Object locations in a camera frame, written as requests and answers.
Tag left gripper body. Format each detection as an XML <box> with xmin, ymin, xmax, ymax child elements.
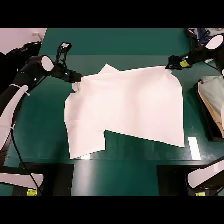
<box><xmin>59</xmin><ymin>67</ymin><xmax>84</xmax><ymax>84</ymax></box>

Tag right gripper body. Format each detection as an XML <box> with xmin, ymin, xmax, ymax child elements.
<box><xmin>165</xmin><ymin>54</ymin><xmax>183</xmax><ymax>71</ymax></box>

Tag white T-shirt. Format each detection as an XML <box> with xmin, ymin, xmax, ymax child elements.
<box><xmin>63</xmin><ymin>63</ymin><xmax>186</xmax><ymax>160</ymax></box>

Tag heap of clothes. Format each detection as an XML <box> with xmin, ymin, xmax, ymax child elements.
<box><xmin>185</xmin><ymin>27</ymin><xmax>215</xmax><ymax>48</ymax></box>

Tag pale grey garment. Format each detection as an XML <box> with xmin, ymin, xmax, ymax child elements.
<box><xmin>199</xmin><ymin>75</ymin><xmax>224</xmax><ymax>118</ymax></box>

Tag tan garment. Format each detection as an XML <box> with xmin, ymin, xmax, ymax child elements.
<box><xmin>197</xmin><ymin>81</ymin><xmax>224</xmax><ymax>138</ymax></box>

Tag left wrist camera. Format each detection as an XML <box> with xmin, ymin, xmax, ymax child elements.
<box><xmin>55</xmin><ymin>41</ymin><xmax>73</xmax><ymax>66</ymax></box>

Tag black cable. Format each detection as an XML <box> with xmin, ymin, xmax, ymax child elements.
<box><xmin>9</xmin><ymin>123</ymin><xmax>44</xmax><ymax>197</ymax></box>

